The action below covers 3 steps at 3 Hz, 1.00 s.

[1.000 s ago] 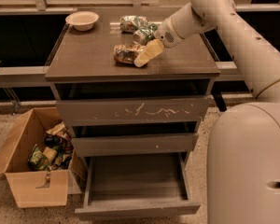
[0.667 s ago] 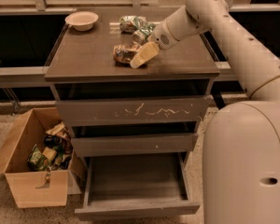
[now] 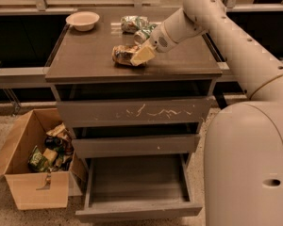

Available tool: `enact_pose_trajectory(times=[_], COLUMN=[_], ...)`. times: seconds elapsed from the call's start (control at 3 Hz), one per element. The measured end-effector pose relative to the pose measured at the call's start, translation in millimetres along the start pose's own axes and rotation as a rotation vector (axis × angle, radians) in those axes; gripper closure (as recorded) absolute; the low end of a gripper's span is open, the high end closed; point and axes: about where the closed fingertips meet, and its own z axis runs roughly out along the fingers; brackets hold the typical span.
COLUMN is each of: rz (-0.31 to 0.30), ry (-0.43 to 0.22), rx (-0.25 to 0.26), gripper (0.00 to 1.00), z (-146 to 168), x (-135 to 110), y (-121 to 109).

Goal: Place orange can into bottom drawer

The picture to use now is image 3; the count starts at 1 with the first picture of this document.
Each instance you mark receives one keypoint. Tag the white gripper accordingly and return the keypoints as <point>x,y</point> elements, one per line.
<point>158,41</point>

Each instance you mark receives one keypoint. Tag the crushed orange can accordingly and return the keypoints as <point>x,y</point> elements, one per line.
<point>122,54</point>

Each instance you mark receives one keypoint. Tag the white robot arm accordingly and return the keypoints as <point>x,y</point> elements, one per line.
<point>243,154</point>

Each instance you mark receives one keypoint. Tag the green soda can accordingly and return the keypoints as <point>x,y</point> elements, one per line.
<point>144,34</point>

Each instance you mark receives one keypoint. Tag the crushed green white can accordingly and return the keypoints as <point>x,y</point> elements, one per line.
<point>132,24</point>

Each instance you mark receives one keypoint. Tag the grey drawer cabinet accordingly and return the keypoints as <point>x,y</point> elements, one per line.
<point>83,70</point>

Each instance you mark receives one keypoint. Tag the grey top drawer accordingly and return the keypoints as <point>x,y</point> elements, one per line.
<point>134,112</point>

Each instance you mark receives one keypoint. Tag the grey middle drawer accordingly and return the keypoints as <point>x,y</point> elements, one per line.
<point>131,146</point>

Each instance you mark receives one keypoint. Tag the dark can in box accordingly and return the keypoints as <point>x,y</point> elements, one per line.
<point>52,142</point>

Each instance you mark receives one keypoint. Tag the grey open bottom drawer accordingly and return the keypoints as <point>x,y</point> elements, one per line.
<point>136,188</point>

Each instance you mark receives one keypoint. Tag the white bowl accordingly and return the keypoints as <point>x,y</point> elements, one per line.
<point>83,20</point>

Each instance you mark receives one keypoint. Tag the yellow snack packet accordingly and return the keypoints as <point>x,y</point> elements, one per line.
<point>50,155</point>

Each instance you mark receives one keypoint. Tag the cardboard box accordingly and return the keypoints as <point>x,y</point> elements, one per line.
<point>37,190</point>

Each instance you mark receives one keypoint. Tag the green snack bag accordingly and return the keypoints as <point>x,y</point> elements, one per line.
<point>37,161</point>

